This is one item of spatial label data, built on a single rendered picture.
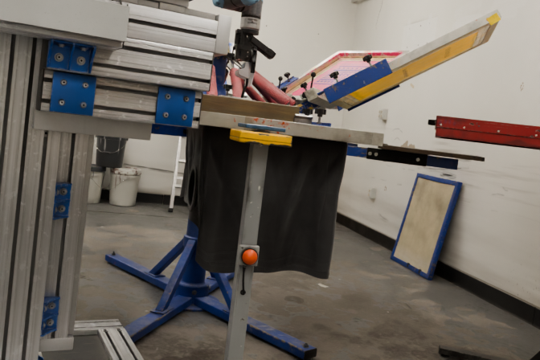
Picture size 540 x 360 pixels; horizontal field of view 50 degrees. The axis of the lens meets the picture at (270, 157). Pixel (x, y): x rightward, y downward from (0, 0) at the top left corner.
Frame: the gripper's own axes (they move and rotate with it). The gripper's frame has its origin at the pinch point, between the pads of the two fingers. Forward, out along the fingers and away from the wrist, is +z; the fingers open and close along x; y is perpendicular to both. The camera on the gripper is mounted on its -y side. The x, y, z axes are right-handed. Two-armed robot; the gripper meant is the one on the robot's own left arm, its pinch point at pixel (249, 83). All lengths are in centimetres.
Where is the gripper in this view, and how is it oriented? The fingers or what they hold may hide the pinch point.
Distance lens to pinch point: 222.9
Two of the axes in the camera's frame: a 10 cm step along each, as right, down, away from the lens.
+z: -1.1, 9.9, 0.6
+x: 2.6, 0.9, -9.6
